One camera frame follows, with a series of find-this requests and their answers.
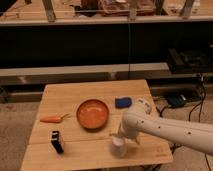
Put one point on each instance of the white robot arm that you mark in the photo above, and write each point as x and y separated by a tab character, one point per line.
137	118

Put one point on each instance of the black eraser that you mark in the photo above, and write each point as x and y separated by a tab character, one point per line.
56	142

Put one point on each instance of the blue sponge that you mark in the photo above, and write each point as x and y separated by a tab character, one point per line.
123	102

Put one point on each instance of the orange bowl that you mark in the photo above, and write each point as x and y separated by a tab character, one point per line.
92	114

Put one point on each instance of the wooden table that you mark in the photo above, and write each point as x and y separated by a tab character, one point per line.
83	149

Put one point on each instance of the long metal shelf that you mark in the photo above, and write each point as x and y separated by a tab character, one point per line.
46	75

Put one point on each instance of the orange carrot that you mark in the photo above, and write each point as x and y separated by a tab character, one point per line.
54	118

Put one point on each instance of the black power adapter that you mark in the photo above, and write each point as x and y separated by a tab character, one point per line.
176	100

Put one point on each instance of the black box on shelf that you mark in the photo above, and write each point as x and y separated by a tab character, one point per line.
189	62

